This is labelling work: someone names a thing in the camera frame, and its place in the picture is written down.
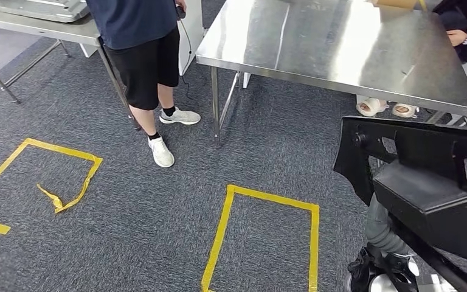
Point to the brown cardboard roll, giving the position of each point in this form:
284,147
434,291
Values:
398,3

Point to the white cabinet panel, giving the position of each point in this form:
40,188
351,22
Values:
195,36

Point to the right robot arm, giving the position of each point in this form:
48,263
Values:
382,229

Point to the black plastic plate bracket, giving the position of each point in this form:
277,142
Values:
427,201

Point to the person's hand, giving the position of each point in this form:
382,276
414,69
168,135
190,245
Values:
181,4
457,37

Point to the grey metal tray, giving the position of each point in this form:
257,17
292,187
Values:
36,10

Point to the black handheld controller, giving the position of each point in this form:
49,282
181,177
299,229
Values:
181,13

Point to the stainless steel workbench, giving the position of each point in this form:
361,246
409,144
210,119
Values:
338,48

